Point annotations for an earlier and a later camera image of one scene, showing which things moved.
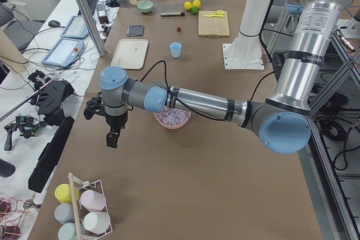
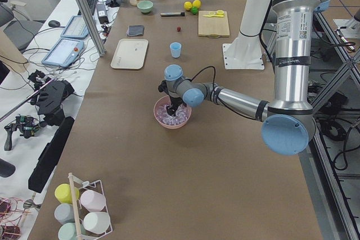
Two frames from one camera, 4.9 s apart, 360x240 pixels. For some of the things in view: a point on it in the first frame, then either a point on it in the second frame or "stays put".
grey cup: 63,213 stays put
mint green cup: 67,231 stays put
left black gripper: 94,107 to 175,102
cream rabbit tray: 130,53 stays put
